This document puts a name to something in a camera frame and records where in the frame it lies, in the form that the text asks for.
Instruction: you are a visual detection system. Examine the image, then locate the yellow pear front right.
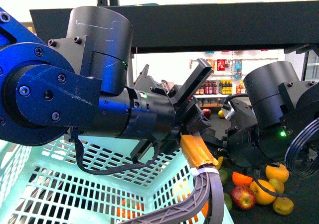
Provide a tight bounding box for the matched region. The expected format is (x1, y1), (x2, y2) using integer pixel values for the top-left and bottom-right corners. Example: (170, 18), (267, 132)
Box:
(273, 197), (294, 216)

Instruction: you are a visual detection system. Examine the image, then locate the orange tape wrap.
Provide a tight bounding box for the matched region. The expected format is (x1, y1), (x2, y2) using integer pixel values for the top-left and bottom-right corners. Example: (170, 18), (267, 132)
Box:
(180, 134), (219, 168)

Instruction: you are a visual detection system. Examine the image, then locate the white snack shelf unit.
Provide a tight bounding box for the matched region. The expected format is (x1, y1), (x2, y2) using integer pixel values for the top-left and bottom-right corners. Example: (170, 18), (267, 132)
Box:
(195, 49), (285, 107)

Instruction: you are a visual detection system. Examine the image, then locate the yellow apple front right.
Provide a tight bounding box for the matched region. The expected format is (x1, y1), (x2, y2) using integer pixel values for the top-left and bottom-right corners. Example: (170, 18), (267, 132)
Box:
(265, 164), (290, 183)

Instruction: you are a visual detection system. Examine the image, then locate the green lime front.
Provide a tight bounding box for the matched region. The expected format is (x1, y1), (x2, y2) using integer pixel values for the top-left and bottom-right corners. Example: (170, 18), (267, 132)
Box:
(219, 169), (229, 185)

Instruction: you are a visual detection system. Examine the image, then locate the orange fruit front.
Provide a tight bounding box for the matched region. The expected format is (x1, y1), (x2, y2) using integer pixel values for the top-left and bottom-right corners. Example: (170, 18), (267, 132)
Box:
(232, 172), (253, 187)

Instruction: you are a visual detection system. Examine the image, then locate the large teal shopping basket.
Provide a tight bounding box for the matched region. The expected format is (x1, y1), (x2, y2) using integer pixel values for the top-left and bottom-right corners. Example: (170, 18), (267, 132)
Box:
(0, 138), (194, 224)

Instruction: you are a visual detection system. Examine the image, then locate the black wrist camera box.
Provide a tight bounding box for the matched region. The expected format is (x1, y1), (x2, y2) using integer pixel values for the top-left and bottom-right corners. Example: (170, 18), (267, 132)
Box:
(171, 58), (213, 107)

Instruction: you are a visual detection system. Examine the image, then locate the yellow lemon on back shelf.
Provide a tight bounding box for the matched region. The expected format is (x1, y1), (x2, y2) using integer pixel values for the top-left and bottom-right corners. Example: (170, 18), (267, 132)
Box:
(218, 110), (224, 118)

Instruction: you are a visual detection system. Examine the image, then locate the red apple front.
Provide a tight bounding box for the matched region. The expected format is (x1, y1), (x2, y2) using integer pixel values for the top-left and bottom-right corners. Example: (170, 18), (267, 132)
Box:
(231, 185), (256, 211)

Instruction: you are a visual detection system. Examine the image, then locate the dark red apple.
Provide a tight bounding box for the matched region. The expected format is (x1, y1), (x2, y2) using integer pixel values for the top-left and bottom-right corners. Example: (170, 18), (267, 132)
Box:
(202, 109), (212, 119)

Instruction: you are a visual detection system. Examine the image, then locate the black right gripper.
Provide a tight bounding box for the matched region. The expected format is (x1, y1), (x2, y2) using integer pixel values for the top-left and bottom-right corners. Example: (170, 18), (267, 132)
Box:
(202, 99), (259, 168)

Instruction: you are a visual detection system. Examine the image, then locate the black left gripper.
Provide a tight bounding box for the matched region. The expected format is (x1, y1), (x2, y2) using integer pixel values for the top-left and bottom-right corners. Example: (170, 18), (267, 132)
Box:
(97, 65), (210, 152)

